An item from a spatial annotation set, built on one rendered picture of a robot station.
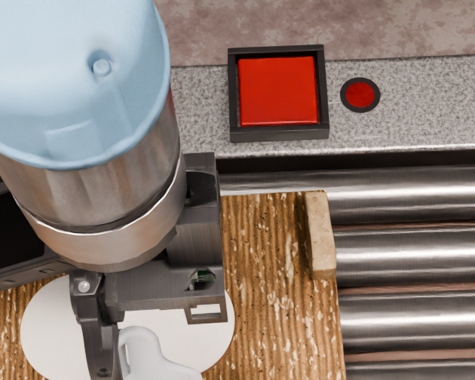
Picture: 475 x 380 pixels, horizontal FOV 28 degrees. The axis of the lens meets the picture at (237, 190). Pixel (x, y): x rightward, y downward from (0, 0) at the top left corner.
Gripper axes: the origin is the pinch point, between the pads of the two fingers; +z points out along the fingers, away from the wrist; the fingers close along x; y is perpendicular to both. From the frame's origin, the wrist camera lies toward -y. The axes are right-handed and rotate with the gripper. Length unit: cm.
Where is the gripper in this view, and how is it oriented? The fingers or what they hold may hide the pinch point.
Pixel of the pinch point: (121, 312)
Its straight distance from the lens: 63.1
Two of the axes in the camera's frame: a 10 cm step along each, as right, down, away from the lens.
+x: -0.6, -9.2, 3.9
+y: 10.0, -0.6, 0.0
